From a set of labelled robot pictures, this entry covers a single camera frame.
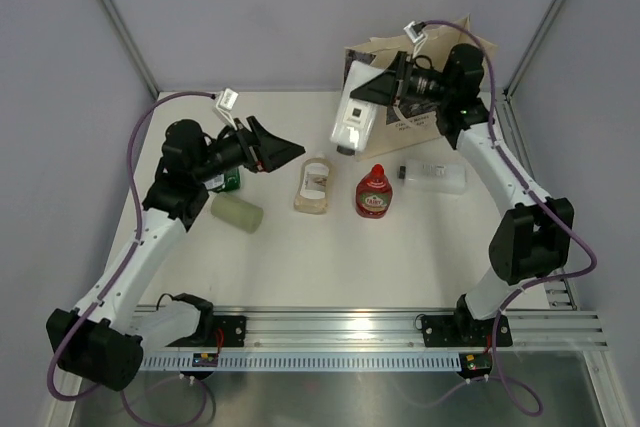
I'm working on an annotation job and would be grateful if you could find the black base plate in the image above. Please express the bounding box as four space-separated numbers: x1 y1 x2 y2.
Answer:
195 315 247 348
415 314 513 348

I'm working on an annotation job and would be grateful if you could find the aluminium front rail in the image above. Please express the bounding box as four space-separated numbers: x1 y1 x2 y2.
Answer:
215 306 609 352

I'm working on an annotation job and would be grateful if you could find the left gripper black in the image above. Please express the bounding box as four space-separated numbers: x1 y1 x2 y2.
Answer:
193 116 304 184

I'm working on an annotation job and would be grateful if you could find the white tube bottle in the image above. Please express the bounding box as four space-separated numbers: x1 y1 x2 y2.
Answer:
330 61 381 156

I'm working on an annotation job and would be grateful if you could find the red Fairy dish soap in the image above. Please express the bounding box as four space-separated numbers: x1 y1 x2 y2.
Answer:
355 164 393 219

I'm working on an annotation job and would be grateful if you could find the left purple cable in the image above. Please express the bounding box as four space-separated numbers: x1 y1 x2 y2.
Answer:
47 90 221 426

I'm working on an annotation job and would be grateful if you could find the white slotted cable duct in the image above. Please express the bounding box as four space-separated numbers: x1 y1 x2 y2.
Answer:
140 351 462 372

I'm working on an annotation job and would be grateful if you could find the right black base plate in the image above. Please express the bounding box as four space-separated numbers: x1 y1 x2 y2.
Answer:
415 314 513 348

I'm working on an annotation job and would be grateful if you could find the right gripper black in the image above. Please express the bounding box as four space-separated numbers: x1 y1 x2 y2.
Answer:
350 53 452 109

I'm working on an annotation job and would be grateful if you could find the clear flat bottle black cap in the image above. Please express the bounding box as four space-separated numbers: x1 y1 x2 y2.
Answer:
398 159 467 195

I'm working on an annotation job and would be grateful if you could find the pale green cylinder container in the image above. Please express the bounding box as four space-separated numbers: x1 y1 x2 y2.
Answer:
210 192 264 234

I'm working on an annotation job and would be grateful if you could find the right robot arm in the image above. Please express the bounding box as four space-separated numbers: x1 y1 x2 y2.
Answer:
342 43 574 347

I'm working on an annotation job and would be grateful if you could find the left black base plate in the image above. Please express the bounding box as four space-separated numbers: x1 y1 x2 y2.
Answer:
195 315 247 348

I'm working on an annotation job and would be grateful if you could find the green bottle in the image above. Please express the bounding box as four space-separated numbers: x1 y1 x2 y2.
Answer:
204 168 241 193

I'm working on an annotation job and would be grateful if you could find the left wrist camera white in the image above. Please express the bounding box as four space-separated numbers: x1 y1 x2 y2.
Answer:
213 88 239 130

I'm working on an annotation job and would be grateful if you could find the clear amber soap bottle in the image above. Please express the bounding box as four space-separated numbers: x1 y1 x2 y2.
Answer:
293 153 334 215

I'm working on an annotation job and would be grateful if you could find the canvas tote bag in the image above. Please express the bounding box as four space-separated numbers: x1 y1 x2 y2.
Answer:
343 17 496 160

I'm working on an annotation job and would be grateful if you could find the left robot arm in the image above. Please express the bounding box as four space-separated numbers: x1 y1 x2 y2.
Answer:
46 116 305 400

